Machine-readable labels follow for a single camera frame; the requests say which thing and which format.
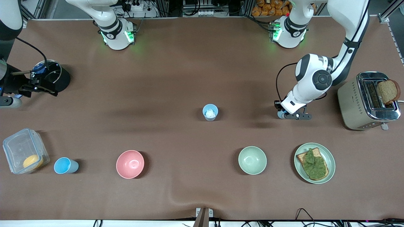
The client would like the blue cup holding white paper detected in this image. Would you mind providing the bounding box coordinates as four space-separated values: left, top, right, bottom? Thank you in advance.
202 104 219 122

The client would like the toast slice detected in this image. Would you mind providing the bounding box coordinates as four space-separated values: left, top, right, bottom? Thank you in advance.
297 147 329 181

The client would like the pale green plate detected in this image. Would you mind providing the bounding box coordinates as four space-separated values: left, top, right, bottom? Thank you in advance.
294 143 336 184

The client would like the beige and chrome toaster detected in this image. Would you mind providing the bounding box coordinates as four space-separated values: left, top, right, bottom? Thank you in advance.
337 72 401 131

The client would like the green lettuce leaf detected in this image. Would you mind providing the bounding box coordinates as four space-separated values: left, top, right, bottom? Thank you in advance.
303 148 328 179

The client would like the pale green bowl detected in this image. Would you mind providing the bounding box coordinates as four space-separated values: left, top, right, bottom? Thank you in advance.
238 146 267 175

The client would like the clear plastic lidded container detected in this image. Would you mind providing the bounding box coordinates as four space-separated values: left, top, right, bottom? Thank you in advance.
3 128 50 175

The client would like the yellow round sponge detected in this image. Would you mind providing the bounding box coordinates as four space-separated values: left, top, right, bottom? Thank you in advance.
23 154 44 169

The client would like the brown bread slice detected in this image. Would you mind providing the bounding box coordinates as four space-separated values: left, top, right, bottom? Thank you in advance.
376 79 401 105

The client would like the bag of orange snacks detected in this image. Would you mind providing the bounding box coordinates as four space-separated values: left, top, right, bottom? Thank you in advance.
252 0 293 17

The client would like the brown table cover mat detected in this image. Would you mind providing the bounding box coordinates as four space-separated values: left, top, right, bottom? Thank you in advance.
0 16 404 221

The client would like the pink bowl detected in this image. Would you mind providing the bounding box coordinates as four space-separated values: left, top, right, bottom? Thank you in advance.
116 150 145 179

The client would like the aluminium frame profile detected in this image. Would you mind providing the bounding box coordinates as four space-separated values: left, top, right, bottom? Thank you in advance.
20 0 55 20
378 0 404 23

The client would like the black cable loop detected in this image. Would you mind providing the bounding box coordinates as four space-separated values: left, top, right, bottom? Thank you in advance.
295 208 317 223

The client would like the metal table clamp bracket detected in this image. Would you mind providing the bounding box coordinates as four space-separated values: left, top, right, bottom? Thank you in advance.
195 207 214 227

